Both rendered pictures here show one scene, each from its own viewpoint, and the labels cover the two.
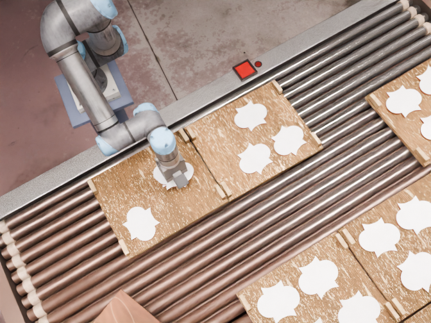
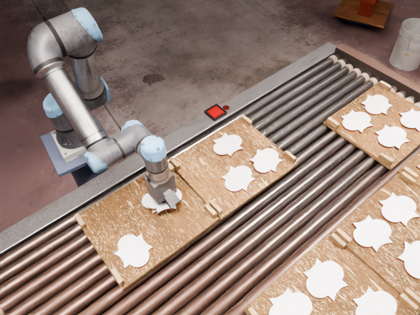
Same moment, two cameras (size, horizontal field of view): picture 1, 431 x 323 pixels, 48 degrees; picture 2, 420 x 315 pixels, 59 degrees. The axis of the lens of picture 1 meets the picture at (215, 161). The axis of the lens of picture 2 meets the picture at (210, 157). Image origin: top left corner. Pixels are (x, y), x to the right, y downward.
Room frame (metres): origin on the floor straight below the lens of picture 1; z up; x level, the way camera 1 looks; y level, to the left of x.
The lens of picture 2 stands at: (-0.11, 0.17, 2.12)
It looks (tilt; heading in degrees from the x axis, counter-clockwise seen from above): 51 degrees down; 346
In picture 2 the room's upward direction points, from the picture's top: 1 degrees counter-clockwise
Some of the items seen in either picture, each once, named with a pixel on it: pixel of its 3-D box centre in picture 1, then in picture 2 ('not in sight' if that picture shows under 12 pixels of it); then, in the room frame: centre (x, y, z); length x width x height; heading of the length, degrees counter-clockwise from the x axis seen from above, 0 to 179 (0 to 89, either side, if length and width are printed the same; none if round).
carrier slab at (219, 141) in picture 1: (252, 138); (232, 163); (0.79, -0.15, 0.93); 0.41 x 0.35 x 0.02; 113
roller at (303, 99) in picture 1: (238, 136); (218, 164); (0.82, -0.10, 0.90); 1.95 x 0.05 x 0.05; 114
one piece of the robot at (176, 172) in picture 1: (173, 169); (164, 187); (0.65, 0.15, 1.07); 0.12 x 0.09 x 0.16; 25
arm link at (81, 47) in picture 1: (76, 60); (62, 109); (1.15, 0.48, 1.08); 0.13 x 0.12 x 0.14; 112
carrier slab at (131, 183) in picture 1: (156, 191); (146, 218); (0.63, 0.23, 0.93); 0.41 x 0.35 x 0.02; 114
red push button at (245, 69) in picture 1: (244, 70); (215, 112); (1.10, -0.17, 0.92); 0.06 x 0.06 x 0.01; 24
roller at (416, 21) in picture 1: (231, 126); (210, 157); (0.87, -0.08, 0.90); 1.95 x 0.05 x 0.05; 114
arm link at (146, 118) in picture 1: (145, 123); (134, 139); (0.76, 0.21, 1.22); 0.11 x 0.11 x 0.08; 22
